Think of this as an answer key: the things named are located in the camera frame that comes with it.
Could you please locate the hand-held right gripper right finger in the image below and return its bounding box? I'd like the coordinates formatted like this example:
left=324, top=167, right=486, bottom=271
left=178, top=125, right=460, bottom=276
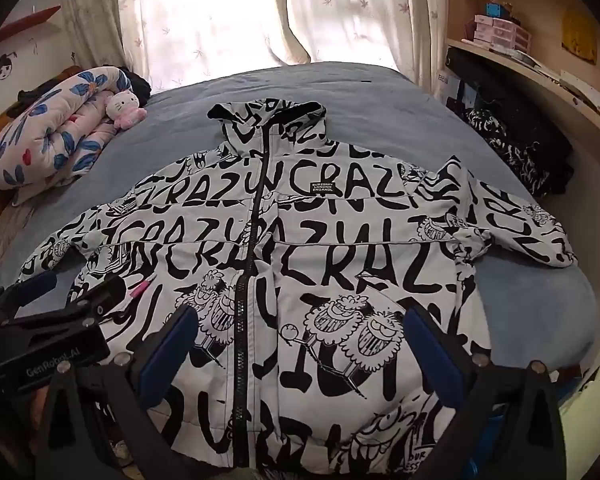
left=404, top=305, right=566, bottom=480

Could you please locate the beige patterned cloth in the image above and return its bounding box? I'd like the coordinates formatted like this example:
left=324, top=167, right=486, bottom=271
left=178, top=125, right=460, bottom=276
left=0, top=180, right=46, bottom=273

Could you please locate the black white printed jacket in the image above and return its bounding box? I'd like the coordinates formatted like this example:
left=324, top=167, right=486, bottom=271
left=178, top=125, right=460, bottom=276
left=17, top=101, right=578, bottom=480

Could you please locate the black bag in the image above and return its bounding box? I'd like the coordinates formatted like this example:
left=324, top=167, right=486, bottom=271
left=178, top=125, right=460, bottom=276
left=445, top=47, right=576, bottom=161

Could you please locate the red wall shelf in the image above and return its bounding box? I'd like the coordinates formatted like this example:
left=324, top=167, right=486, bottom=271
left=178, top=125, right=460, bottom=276
left=0, top=5, right=63, bottom=46

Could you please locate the black white patterned garment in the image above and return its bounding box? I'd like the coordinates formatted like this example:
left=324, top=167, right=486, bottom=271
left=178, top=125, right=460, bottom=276
left=462, top=107, right=576, bottom=198

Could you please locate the grey blue bed blanket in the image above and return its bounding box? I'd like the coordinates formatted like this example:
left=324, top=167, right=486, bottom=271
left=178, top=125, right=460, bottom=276
left=0, top=61, right=598, bottom=376

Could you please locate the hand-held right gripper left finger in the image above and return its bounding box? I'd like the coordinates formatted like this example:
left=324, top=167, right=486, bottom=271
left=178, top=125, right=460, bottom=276
left=40, top=304, right=201, bottom=480

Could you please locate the white blister pack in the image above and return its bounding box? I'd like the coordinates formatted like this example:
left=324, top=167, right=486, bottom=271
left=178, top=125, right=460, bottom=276
left=500, top=47, right=548, bottom=68

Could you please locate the white pink cat plush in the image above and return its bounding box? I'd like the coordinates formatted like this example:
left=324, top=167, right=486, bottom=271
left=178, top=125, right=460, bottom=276
left=103, top=91, right=147, bottom=130

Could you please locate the black knitted cloth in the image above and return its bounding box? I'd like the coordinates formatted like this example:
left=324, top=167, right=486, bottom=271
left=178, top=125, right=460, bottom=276
left=120, top=66, right=152, bottom=106

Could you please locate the white cardboard box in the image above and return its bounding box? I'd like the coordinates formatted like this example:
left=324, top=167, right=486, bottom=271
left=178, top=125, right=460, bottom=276
left=432, top=62, right=466, bottom=108

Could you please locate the floral quilt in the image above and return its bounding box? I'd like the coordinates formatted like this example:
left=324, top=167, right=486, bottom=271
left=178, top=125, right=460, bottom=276
left=0, top=66, right=133, bottom=191

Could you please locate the white paper strip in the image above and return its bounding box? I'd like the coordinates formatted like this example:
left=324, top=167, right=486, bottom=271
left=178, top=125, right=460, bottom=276
left=560, top=70, right=600, bottom=111

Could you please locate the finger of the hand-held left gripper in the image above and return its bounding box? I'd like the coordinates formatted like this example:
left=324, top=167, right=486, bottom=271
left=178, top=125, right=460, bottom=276
left=2, top=276, right=132, bottom=333
left=0, top=271, right=60, bottom=306

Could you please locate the cream floral curtain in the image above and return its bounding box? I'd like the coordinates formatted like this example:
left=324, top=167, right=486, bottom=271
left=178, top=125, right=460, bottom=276
left=65, top=0, right=286, bottom=96
left=280, top=0, right=448, bottom=98

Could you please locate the blue toy box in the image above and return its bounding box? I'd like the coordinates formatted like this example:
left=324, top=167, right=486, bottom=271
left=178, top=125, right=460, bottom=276
left=482, top=1, right=518, bottom=20

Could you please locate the pink drawer organizer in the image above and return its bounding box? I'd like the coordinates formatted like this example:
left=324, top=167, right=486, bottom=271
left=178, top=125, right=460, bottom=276
left=472, top=12, right=531, bottom=51

